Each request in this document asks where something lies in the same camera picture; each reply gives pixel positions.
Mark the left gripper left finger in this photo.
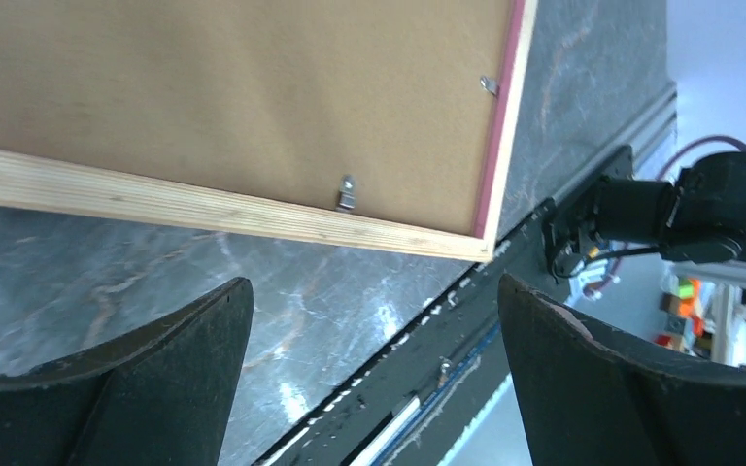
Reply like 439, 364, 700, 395
0, 278, 254, 465

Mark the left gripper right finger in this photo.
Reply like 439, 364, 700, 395
497, 275, 746, 465

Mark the pink wooden picture frame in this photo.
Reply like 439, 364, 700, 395
0, 1, 537, 262

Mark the brown cardboard backing board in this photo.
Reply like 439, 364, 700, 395
0, 1, 512, 234

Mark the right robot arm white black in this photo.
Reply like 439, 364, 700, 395
543, 151, 746, 279

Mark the aluminium rail frame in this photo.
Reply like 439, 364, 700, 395
553, 81, 678, 201

